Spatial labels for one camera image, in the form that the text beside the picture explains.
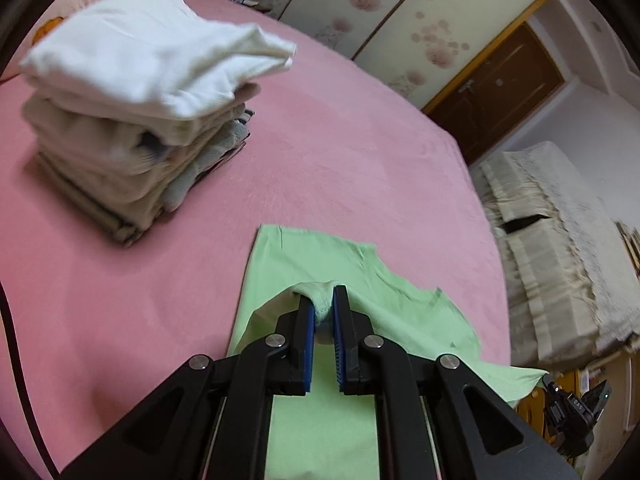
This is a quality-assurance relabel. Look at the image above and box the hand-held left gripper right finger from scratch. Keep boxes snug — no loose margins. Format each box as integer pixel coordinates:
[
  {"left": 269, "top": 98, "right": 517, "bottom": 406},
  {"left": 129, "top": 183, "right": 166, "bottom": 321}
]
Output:
[{"left": 332, "top": 285, "right": 581, "bottom": 480}]

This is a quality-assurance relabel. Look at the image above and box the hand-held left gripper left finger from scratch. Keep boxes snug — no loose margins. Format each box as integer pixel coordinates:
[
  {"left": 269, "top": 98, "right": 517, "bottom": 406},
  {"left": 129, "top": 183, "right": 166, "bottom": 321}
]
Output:
[{"left": 60, "top": 296, "right": 317, "bottom": 480}]

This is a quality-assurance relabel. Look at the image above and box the green t-shirt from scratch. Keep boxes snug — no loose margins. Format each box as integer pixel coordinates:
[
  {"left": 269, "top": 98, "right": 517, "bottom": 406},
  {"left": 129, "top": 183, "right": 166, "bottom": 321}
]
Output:
[{"left": 227, "top": 224, "right": 548, "bottom": 480}]

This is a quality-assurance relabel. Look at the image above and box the stack of folded clothes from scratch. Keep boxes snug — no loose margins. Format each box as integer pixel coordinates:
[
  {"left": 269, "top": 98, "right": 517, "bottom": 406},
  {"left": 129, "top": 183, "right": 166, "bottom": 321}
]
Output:
[{"left": 19, "top": 0, "right": 298, "bottom": 248}]

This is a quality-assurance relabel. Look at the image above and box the yellow wooden drawer cabinet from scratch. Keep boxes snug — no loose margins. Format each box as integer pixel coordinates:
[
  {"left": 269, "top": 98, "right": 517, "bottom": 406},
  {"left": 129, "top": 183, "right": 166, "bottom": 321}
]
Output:
[{"left": 515, "top": 350, "right": 636, "bottom": 436}]

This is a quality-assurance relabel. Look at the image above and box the beige lace covered furniture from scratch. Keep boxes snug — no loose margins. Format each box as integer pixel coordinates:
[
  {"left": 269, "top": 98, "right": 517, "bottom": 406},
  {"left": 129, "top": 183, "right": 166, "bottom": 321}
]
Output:
[{"left": 470, "top": 141, "right": 640, "bottom": 368}]

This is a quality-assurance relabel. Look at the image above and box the pink bed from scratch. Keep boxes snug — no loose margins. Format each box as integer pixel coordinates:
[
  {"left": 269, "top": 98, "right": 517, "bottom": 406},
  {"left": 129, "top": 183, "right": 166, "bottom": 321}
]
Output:
[{"left": 0, "top": 0, "right": 513, "bottom": 480}]

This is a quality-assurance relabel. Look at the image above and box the brown wooden door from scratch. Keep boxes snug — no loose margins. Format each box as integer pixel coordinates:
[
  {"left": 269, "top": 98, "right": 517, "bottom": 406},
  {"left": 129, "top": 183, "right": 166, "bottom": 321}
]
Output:
[{"left": 422, "top": 22, "right": 566, "bottom": 166}]

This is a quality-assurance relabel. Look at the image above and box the floral sliding door wardrobe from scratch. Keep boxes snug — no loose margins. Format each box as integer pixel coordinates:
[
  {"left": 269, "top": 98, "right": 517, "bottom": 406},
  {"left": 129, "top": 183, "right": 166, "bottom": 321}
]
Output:
[{"left": 215, "top": 0, "right": 548, "bottom": 111}]

